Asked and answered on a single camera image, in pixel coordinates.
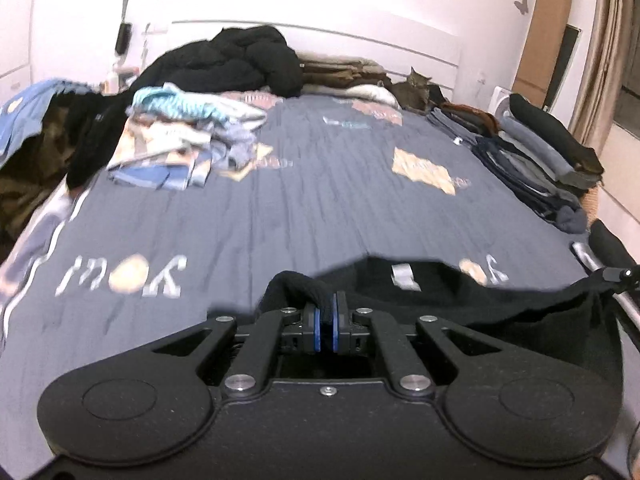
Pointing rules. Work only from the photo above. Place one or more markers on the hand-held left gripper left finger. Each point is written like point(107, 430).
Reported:
point(316, 330)

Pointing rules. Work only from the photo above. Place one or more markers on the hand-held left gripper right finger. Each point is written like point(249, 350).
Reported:
point(340, 330)

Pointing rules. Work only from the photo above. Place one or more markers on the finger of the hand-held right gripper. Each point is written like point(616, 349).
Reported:
point(622, 278)

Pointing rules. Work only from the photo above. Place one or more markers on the black sweatshirt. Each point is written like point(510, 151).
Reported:
point(450, 305)

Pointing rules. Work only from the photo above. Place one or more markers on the stack of folded clothes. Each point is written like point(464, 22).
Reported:
point(525, 160)

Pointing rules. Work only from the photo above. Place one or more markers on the black folded garment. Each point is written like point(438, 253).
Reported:
point(612, 250)

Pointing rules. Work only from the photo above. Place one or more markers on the white grey folded garment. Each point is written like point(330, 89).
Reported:
point(587, 260)

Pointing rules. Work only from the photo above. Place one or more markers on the grey printed bed quilt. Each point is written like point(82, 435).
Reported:
point(300, 200)

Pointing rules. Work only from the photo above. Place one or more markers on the dark window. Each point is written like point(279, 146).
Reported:
point(629, 100)

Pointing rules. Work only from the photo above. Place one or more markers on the white fan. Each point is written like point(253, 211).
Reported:
point(500, 102)

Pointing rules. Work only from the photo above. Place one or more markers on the black flat board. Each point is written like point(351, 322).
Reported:
point(565, 70)

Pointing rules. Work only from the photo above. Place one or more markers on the beige curtain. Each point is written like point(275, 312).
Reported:
point(605, 50)

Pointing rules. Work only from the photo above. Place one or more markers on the pastel patterned garments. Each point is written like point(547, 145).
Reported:
point(170, 150)

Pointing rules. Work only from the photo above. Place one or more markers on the white folded cloth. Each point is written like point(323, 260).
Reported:
point(372, 95)

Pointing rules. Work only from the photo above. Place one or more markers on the tabby cat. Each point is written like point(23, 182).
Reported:
point(415, 90)

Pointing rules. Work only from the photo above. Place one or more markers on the tall cardboard roll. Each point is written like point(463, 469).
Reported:
point(542, 35)

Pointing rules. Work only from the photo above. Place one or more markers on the brown folded blanket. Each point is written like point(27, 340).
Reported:
point(340, 72)

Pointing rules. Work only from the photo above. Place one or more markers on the turquoise striped garment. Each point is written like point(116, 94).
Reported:
point(175, 102)

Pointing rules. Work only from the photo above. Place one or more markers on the black puffer jacket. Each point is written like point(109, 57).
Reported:
point(225, 60)

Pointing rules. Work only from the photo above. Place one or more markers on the white headboard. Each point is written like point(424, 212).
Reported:
point(375, 45)

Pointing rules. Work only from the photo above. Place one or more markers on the black crumpled garment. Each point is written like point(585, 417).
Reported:
point(95, 135)

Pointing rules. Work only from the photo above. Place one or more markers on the clear bedside bottle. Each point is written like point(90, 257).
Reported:
point(112, 81)

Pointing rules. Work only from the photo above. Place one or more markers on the dark brown coat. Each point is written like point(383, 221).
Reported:
point(30, 180)

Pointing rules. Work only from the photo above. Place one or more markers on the blue printed blanket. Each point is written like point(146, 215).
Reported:
point(30, 110)

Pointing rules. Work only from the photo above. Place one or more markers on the butterfly wall sticker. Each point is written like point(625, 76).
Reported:
point(522, 5)

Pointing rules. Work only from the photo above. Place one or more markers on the black hanging wall device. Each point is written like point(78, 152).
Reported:
point(122, 39)

